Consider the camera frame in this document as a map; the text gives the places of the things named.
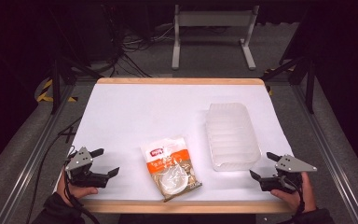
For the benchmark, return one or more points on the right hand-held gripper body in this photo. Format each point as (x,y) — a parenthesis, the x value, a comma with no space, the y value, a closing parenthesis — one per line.
(287,174)

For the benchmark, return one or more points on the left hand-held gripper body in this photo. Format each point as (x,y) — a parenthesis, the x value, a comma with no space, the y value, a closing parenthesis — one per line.
(81,168)

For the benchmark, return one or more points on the person's left hand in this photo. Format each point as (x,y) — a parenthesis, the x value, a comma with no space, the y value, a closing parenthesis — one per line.
(74,191)

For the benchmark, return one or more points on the person's right hand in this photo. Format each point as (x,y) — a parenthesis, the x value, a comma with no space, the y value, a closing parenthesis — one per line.
(301,199)

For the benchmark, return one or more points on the clear plastic container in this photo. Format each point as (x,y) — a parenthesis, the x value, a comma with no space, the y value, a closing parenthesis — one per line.
(232,137)

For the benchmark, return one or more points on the white paper sheet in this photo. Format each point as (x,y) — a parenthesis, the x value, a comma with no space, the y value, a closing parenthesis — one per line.
(143,118)

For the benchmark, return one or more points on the orange and white snack packet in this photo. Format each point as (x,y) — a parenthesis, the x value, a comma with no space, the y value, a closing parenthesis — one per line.
(171,169)

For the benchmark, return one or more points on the yellow and black hazard tape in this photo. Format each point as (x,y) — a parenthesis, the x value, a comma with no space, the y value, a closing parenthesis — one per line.
(45,93)

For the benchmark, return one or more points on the white metal stand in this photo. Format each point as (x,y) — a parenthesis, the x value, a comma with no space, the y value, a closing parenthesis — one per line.
(213,18)

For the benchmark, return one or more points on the aluminium rail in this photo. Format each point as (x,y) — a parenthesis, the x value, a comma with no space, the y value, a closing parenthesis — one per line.
(34,161)
(329,149)

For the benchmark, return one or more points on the black metal frame stand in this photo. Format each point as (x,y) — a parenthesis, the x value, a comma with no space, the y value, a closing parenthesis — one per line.
(59,81)
(307,81)

